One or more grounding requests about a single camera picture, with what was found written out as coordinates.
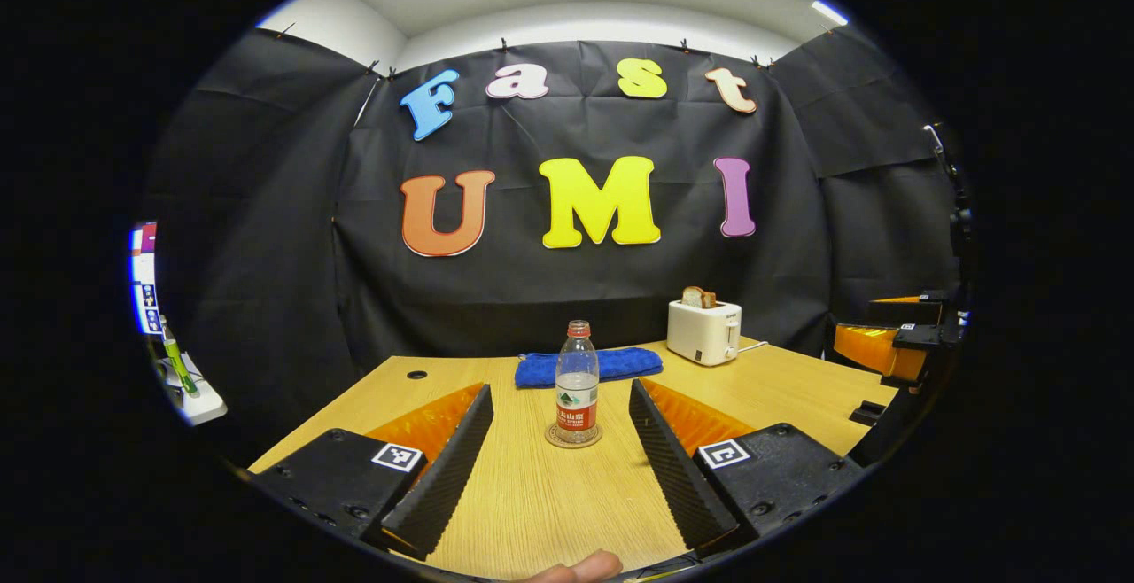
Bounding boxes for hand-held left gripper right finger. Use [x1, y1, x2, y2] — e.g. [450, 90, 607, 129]
[629, 377, 865, 557]

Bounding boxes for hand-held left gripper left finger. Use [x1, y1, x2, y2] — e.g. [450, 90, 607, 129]
[251, 383, 494, 562]

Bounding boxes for round wooden coaster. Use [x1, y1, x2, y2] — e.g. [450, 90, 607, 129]
[545, 423, 603, 450]

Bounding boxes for clear plastic water bottle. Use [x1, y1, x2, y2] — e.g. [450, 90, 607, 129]
[555, 320, 600, 444]

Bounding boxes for green slim bottle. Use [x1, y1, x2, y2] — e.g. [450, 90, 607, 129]
[159, 315, 199, 396]

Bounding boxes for black metal stand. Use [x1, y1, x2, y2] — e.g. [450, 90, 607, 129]
[923, 122, 975, 292]

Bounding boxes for blue folded towel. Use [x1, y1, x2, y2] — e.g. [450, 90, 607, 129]
[515, 346, 664, 389]

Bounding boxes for white toaster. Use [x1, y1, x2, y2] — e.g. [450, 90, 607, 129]
[666, 299, 742, 367]

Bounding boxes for black backdrop cloth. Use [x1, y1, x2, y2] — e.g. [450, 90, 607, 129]
[137, 25, 971, 469]

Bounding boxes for white side table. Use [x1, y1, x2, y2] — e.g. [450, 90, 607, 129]
[151, 348, 229, 427]

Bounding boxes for computer monitor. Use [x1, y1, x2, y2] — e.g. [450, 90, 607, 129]
[129, 222, 162, 336]

